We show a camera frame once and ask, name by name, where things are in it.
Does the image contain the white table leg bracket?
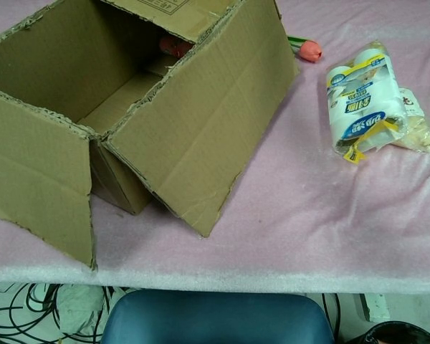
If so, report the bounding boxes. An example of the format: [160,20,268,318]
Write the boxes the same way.
[358,293,391,323]

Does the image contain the clear beige snack bag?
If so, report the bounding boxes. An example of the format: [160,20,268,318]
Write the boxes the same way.
[390,87,430,156]

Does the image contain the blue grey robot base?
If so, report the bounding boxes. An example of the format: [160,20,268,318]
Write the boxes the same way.
[100,289,336,344]

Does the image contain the white crumpled floor bag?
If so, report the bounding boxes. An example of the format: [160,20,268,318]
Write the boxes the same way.
[55,285,107,334]

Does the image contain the red orange object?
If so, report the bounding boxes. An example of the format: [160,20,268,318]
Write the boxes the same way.
[159,34,194,58]

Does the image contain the pink fleece tablecloth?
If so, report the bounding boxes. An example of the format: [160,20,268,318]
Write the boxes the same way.
[0,0,430,295]

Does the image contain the thin black floor cable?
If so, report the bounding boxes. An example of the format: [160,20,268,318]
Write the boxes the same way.
[321,293,342,336]

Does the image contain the white toilet paper roll pack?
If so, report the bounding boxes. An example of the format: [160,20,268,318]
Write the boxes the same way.
[325,39,409,164]

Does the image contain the artificial pink tulip flower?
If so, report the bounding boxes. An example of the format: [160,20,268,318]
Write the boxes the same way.
[287,35,323,63]

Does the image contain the black trash bin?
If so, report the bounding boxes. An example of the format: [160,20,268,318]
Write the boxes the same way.
[347,320,430,344]

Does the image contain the brown cardboard shipping box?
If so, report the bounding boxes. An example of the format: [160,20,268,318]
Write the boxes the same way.
[0,0,301,270]

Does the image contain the black floor cable bundle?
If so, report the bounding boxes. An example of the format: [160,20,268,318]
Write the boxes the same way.
[0,282,112,344]

